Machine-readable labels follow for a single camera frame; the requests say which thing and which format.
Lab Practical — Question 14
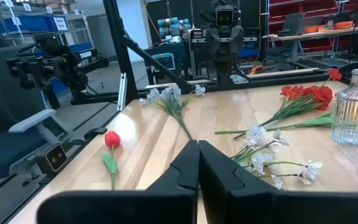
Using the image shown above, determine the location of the blue storage bin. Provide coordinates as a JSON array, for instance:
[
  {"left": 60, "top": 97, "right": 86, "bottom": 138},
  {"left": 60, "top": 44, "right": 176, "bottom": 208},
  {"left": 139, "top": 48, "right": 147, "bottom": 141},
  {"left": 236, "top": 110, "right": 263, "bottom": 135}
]
[{"left": 0, "top": 14, "right": 52, "bottom": 34}]

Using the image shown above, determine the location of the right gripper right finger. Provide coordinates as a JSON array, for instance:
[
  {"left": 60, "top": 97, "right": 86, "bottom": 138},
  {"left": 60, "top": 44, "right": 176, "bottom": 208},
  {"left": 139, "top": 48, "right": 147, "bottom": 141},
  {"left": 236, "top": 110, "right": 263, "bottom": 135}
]
[{"left": 199, "top": 139, "right": 358, "bottom": 224}]

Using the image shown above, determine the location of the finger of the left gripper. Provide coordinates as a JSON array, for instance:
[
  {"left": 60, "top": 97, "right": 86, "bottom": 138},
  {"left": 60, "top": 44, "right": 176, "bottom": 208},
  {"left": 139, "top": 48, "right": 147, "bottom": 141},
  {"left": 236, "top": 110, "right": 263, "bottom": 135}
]
[
  {"left": 205, "top": 26, "right": 221, "bottom": 54},
  {"left": 228, "top": 26, "right": 245, "bottom": 54}
]

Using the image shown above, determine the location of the blue grey office chair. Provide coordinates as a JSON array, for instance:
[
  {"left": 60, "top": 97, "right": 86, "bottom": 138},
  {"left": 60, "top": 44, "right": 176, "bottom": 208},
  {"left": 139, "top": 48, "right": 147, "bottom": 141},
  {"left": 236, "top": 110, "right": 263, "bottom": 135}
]
[{"left": 0, "top": 45, "right": 71, "bottom": 181}]

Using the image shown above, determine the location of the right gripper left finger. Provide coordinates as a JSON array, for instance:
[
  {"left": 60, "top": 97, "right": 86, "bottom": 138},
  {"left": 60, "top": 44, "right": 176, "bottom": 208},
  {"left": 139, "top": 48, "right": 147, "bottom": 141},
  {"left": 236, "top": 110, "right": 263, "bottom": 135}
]
[{"left": 37, "top": 139, "right": 200, "bottom": 224}]

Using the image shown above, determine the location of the red flower bunch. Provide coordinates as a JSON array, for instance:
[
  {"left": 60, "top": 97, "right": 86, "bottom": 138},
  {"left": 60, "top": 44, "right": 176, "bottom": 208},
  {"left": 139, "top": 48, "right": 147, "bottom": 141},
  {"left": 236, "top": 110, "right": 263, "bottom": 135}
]
[{"left": 232, "top": 67, "right": 343, "bottom": 140}]

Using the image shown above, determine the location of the metal shelf rack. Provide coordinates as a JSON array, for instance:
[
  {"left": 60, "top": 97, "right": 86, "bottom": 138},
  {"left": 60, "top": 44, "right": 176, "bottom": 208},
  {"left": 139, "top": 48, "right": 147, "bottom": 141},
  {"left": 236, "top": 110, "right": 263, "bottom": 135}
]
[{"left": 0, "top": 0, "right": 96, "bottom": 66}]

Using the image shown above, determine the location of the white lacy flower spray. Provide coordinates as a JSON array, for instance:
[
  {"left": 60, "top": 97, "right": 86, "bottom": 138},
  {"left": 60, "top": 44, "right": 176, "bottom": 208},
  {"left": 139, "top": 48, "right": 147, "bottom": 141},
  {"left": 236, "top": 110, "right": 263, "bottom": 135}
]
[{"left": 230, "top": 124, "right": 324, "bottom": 191}]

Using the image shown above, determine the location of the red bin shelving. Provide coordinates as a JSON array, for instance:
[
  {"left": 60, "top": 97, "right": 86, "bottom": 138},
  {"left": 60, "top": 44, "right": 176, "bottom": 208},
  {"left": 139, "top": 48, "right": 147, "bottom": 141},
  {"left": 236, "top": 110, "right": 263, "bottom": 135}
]
[{"left": 267, "top": 0, "right": 358, "bottom": 54}]

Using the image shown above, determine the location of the silver corner plate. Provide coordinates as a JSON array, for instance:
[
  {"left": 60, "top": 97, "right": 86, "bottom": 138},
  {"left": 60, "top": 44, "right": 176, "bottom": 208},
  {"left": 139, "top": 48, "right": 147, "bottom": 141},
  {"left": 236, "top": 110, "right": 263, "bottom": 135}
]
[{"left": 230, "top": 73, "right": 250, "bottom": 85}]

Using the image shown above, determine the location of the grey laptop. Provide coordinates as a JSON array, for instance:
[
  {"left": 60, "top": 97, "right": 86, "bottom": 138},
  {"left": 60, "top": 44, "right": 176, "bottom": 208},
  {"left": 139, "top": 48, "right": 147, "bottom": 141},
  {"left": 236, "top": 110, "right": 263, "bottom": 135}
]
[{"left": 277, "top": 12, "right": 306, "bottom": 37}]

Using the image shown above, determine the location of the white blossom bunch long stem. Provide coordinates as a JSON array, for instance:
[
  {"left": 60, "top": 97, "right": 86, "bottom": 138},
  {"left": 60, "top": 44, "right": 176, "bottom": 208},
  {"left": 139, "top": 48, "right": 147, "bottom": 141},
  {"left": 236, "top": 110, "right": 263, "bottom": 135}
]
[{"left": 139, "top": 83, "right": 206, "bottom": 140}]

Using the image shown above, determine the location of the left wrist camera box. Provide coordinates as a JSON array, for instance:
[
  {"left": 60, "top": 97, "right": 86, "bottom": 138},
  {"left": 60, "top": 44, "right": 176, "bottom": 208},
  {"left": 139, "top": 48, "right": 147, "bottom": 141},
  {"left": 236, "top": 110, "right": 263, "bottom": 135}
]
[{"left": 214, "top": 4, "right": 235, "bottom": 29}]

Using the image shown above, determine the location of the grey workbench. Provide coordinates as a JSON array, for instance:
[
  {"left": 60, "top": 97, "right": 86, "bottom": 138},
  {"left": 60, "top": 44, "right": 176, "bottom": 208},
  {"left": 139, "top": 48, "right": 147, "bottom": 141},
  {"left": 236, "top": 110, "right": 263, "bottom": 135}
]
[{"left": 262, "top": 24, "right": 358, "bottom": 65}]

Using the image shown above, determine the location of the silver aluminium strip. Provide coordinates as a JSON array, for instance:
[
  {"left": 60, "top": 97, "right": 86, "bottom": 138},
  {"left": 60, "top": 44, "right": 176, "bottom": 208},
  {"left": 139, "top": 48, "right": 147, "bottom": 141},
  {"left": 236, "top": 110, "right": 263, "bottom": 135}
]
[{"left": 116, "top": 73, "right": 127, "bottom": 112}]

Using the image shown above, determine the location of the black table-level camera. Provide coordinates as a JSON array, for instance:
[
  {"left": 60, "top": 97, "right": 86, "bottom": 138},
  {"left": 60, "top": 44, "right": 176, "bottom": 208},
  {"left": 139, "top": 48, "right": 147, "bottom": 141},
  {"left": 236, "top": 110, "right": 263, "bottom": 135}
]
[{"left": 37, "top": 142, "right": 69, "bottom": 175}]

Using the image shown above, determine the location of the blue bin white label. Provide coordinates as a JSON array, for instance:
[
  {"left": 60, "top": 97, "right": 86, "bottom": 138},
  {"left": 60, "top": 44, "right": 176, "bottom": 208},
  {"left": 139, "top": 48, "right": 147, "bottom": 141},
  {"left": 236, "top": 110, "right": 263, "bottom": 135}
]
[{"left": 48, "top": 15, "right": 70, "bottom": 32}]

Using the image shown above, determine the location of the orange box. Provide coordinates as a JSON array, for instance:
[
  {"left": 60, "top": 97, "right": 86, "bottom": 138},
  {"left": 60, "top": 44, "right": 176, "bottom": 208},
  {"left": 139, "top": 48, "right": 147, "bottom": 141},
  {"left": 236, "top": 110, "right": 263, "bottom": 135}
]
[
  {"left": 303, "top": 24, "right": 326, "bottom": 34},
  {"left": 333, "top": 20, "right": 354, "bottom": 31}
]

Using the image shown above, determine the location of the clear ribbed glass vase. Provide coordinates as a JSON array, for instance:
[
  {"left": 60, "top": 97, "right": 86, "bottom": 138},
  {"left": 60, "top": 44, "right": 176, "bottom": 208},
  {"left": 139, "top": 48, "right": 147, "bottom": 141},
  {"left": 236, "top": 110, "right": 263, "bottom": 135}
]
[{"left": 330, "top": 68, "right": 358, "bottom": 146}]

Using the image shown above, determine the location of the red fabric tulip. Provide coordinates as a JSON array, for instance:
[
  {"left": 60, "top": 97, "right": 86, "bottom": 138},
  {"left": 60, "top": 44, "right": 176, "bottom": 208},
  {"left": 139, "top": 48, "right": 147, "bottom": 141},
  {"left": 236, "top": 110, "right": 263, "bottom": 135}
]
[{"left": 101, "top": 130, "right": 122, "bottom": 191}]

